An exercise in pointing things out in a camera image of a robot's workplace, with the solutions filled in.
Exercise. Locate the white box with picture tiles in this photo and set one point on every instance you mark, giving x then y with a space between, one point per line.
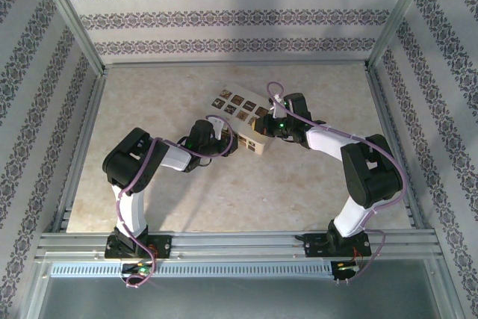
242 106

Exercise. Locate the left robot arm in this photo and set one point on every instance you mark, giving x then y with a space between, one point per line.
130 162

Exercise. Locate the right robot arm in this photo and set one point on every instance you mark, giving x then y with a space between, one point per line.
373 173

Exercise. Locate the left circuit board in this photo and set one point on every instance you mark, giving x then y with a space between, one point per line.
136 269

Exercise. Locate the circuit board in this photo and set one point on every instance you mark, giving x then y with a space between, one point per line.
345 268
136 269

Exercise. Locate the grey metal sheet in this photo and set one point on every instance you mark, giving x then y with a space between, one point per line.
239 300

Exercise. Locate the right circuit board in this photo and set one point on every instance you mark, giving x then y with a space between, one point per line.
345 268

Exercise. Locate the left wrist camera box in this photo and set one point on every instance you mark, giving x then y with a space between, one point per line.
217 124

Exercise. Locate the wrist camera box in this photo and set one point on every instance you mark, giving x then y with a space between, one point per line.
217 124
277 104

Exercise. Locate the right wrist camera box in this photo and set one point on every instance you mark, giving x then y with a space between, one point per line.
277 104

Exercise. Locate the aluminium rear rail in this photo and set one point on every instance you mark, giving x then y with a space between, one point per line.
235 64

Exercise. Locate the wide aluminium mounting rail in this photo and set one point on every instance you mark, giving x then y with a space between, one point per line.
242 244

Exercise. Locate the aluminium side rail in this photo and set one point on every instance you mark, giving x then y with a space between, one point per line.
390 128
83 147

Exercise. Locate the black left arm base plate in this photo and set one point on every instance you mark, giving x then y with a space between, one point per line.
164 248

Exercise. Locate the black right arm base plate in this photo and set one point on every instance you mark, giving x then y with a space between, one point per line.
313 246

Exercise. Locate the aluminium upright post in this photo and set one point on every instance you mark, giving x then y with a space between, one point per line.
69 16
403 16

